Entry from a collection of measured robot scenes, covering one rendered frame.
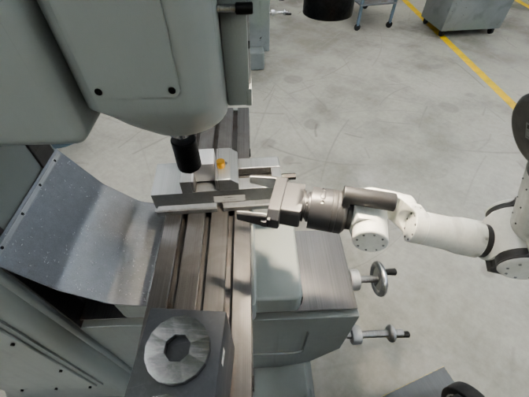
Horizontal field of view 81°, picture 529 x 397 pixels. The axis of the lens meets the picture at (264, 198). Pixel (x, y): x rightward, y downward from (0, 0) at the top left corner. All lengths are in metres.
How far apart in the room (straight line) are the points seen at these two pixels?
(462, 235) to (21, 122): 0.71
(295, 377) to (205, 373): 0.99
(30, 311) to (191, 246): 0.38
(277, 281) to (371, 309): 1.03
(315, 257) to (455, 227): 0.47
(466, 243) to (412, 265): 1.38
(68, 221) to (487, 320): 1.93
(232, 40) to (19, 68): 0.25
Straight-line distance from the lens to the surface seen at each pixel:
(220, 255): 0.77
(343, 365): 1.70
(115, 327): 1.03
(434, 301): 1.98
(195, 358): 0.48
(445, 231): 0.66
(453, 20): 4.98
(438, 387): 1.37
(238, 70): 0.50
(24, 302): 0.89
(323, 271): 0.99
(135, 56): 0.42
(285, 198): 0.62
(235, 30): 0.47
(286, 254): 0.90
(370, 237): 0.60
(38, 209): 0.85
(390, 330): 1.18
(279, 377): 1.45
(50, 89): 0.46
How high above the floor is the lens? 1.62
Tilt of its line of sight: 49 degrees down
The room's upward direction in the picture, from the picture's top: straight up
